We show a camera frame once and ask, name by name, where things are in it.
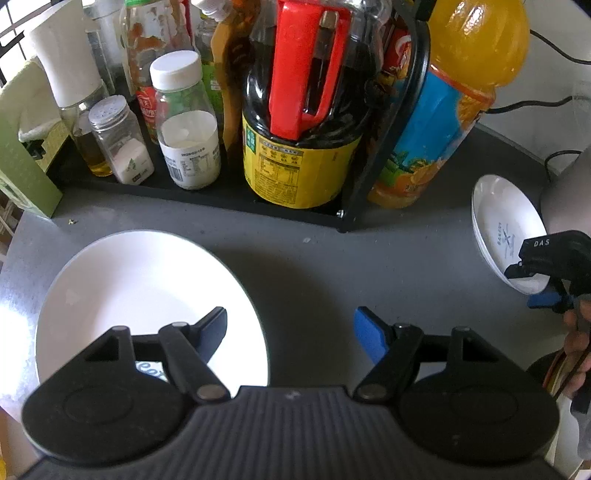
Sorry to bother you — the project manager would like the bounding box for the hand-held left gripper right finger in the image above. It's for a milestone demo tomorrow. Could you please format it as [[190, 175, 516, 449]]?
[[353, 305, 499, 403]]

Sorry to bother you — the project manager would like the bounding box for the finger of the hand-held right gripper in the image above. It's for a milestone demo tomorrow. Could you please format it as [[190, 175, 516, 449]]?
[[527, 277, 574, 315], [504, 261, 552, 281]]

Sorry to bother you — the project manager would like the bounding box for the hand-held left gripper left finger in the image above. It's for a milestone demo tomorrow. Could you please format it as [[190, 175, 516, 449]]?
[[83, 305, 232, 404]]

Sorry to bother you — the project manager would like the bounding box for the small white plate cross print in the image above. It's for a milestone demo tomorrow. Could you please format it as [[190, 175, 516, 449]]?
[[471, 174, 553, 296]]

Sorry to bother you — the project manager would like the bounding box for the large white plate blue print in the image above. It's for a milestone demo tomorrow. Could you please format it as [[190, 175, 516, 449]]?
[[34, 230, 269, 389]]

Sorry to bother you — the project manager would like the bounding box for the person's right hand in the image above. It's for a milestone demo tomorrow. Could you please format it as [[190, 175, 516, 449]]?
[[560, 298, 591, 402]]

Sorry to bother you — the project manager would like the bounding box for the black metal kitchen rack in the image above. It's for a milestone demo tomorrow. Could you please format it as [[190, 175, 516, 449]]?
[[46, 0, 433, 234]]

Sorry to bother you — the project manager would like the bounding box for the orange juice bottle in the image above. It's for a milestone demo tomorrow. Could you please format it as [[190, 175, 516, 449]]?
[[367, 0, 531, 210]]

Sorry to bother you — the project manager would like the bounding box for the white-capped jar with label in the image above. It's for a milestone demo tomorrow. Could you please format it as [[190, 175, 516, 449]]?
[[149, 50, 222, 191]]

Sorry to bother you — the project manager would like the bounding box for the glass spice jar metal lid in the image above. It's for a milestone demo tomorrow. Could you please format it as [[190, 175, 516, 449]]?
[[88, 95, 156, 185]]

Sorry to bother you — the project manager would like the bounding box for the green label bottle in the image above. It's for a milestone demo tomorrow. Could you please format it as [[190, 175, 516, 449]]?
[[198, 18, 228, 141]]

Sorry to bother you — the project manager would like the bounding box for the green cardboard box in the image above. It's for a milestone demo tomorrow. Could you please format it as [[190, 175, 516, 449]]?
[[0, 108, 64, 220]]

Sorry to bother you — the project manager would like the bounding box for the brown sauce squeeze bottle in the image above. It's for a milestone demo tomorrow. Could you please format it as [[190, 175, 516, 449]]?
[[191, 0, 254, 149]]

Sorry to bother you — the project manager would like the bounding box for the sauce bottle with red label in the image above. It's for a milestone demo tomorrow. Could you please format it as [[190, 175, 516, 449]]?
[[121, 0, 197, 145]]

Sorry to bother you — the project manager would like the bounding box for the pale yellow cloth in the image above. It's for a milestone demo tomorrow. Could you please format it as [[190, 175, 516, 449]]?
[[0, 58, 64, 142]]

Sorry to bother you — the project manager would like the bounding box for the oil dispenser with white top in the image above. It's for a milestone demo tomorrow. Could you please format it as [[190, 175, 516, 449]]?
[[28, 0, 114, 179]]

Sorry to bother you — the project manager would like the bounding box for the black power cable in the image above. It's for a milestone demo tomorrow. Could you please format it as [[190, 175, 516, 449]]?
[[488, 28, 591, 182]]

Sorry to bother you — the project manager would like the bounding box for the soy sauce bottle red handle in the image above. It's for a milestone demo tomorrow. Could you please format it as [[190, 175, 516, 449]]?
[[242, 0, 394, 211]]

